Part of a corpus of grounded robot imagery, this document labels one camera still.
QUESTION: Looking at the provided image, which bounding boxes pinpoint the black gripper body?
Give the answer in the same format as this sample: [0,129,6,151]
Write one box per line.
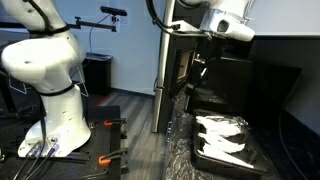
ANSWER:
[194,35,218,68]

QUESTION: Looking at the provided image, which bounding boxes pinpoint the black appliance with framed window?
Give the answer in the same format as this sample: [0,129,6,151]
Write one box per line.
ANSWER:
[169,48,196,99]

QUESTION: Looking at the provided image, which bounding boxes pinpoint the black countertop appliance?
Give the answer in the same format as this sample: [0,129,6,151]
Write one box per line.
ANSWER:
[186,41,254,116]

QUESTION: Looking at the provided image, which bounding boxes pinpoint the tall appliance with silver edge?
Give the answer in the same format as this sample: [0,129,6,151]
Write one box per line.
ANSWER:
[151,0,178,134]

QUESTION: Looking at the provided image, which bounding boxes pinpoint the clear plastic wrapper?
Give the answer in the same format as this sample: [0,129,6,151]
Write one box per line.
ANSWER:
[228,114,250,128]

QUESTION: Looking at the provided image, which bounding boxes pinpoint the black boxy appliance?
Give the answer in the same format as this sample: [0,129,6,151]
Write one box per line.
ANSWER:
[251,63,303,128]

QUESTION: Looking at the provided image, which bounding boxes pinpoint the black plastic cutlery tray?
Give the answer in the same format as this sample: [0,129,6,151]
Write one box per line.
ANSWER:
[191,108,273,179]

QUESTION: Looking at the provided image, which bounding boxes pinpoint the orange and black bar clamp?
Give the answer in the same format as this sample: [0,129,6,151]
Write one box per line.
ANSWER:
[71,147,129,180]
[88,117,128,140]

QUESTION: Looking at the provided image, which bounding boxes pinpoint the black trash bin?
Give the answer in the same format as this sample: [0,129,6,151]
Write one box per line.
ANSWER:
[82,52,114,97]

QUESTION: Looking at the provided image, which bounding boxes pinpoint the black perforated robot mounting table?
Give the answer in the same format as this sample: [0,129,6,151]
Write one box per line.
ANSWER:
[0,104,129,180]

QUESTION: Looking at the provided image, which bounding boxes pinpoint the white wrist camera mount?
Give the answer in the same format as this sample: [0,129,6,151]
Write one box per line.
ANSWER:
[159,19,189,35]

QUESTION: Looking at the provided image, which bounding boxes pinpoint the silver cabinet bar handle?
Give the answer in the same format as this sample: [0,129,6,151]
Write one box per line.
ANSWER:
[165,120,174,143]

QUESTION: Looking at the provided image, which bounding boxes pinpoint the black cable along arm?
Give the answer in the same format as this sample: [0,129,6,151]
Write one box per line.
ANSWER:
[23,0,209,38]

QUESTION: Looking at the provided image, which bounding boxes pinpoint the white wall cabinet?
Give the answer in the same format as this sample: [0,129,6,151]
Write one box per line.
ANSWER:
[248,0,320,36]

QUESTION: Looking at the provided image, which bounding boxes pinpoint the black stereo camera bar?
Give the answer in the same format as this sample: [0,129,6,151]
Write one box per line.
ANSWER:
[99,5,129,18]

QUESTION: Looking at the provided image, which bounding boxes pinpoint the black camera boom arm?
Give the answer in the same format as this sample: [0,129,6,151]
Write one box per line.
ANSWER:
[0,15,118,33]

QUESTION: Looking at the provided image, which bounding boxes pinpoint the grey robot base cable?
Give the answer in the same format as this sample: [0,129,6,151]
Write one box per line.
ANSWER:
[13,141,46,180]
[24,146,57,180]

